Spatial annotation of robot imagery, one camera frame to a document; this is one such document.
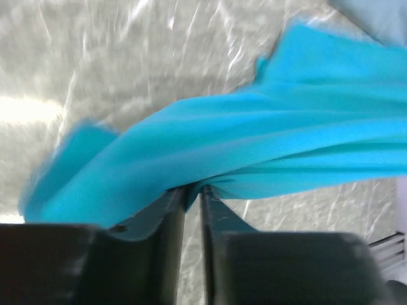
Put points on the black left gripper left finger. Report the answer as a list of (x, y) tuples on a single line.
[(135, 262)]

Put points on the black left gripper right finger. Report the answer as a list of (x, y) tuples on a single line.
[(246, 266)]

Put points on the turquoise t-shirt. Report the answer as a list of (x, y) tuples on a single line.
[(324, 110)]

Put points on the folded grey-blue t-shirt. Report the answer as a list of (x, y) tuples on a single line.
[(383, 20)]

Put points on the aluminium rail frame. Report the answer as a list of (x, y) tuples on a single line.
[(390, 251)]

